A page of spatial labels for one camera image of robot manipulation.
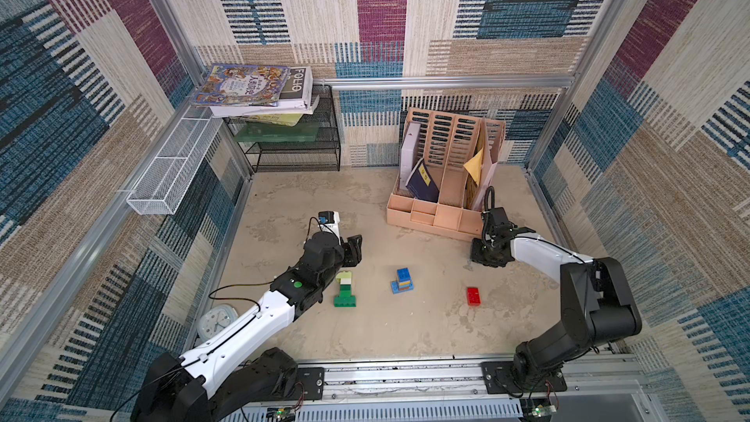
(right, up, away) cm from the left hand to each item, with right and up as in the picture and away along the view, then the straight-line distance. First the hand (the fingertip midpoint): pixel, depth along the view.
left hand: (353, 236), depth 80 cm
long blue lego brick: (+12, -16, +6) cm, 20 cm away
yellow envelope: (+35, +20, +6) cm, 40 cm away
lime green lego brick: (-4, -13, +9) cm, 16 cm away
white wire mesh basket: (-45, +13, -10) cm, 48 cm away
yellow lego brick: (+14, -14, +4) cm, 20 cm away
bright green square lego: (-3, -18, +9) cm, 21 cm away
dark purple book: (+22, +15, +23) cm, 35 cm away
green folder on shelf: (-18, +32, +19) cm, 42 cm away
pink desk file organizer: (+34, +24, +36) cm, 55 cm away
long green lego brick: (-3, -19, +5) cm, 20 cm away
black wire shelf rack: (-20, +31, +36) cm, 51 cm away
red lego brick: (+35, -18, +7) cm, 40 cm away
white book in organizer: (+17, +25, +18) cm, 35 cm away
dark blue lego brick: (+14, -11, +2) cm, 18 cm away
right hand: (+38, -7, +14) cm, 41 cm away
